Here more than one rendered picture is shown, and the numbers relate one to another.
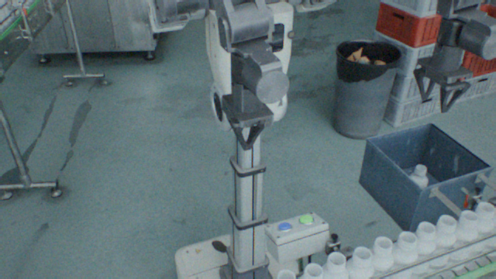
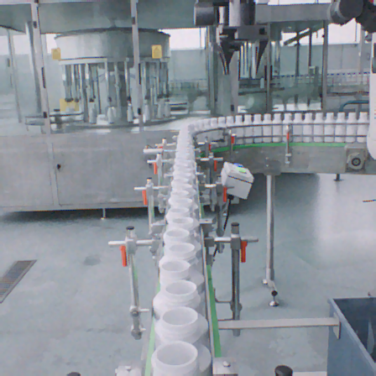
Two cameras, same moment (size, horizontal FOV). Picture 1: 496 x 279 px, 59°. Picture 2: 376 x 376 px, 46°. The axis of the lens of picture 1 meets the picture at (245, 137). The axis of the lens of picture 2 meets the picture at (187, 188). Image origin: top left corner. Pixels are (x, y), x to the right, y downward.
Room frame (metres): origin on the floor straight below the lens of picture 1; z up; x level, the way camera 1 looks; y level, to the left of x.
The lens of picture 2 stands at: (1.12, -1.43, 1.39)
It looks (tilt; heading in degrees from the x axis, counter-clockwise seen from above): 14 degrees down; 112
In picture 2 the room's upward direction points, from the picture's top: 2 degrees counter-clockwise
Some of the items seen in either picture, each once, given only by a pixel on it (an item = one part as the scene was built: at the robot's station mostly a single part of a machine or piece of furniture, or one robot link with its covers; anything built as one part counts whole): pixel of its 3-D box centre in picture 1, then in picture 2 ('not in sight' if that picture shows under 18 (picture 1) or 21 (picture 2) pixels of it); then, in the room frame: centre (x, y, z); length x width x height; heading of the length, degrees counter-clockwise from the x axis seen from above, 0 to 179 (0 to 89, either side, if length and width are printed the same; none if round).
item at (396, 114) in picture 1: (407, 95); not in sight; (3.16, -1.33, 0.11); 0.61 x 0.41 x 0.22; 118
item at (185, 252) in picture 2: not in sight; (184, 302); (0.90, -0.91, 1.08); 0.06 x 0.06 x 0.17
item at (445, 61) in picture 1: (446, 57); (242, 18); (0.86, -0.42, 1.51); 0.10 x 0.07 x 0.07; 22
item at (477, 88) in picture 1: (463, 76); not in sight; (3.52, -1.94, 0.11); 0.61 x 0.41 x 0.22; 115
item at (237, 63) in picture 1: (248, 65); (223, 16); (0.68, 0.00, 1.57); 0.07 x 0.06 x 0.07; 24
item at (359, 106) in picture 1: (362, 91); not in sight; (2.86, -0.86, 0.32); 0.45 x 0.45 x 0.64
